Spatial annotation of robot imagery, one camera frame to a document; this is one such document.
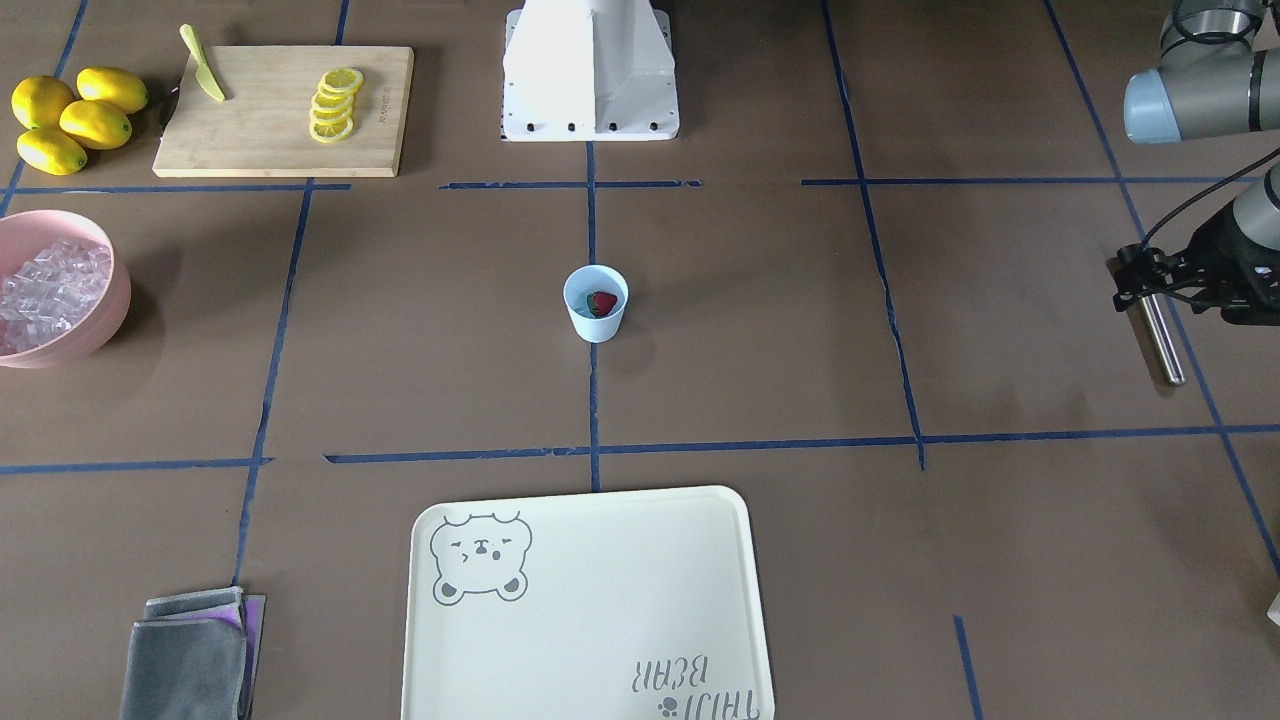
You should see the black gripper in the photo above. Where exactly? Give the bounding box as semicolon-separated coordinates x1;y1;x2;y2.
1112;208;1279;327

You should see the steel muddler with black tip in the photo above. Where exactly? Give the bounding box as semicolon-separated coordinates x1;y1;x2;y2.
1134;296;1187;387

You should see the red strawberry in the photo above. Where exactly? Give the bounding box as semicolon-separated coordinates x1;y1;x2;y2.
585;290;620;319

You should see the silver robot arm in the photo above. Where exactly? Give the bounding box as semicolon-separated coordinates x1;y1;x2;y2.
1112;1;1279;325

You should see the light blue cup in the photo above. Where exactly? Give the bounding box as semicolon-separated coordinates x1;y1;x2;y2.
562;264;628;345

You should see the clear ice cubes pile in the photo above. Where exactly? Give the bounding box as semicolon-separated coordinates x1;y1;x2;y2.
1;237;113;355

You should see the cream bear tray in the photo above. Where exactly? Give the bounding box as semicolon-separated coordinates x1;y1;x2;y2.
399;486;776;719

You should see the lemon slices row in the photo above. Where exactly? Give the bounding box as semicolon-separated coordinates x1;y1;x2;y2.
307;67;365;143

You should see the wooden cutting board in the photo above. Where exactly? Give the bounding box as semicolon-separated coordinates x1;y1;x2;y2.
152;46;413;178

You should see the yellow green plastic knife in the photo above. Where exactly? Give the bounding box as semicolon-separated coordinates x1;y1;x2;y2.
178;23;227;102

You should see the grey folded cloth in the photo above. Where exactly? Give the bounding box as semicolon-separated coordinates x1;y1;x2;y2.
119;585;266;719

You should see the yellow lemon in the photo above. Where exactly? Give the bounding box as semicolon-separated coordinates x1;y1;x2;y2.
15;128;88;176
10;76;78;129
59;100;133;150
76;67;150;115

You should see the pink bowl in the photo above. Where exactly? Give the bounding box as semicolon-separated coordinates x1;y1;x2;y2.
1;209;131;368

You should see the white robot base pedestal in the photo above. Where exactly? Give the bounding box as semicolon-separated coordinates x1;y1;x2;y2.
500;1;681;143

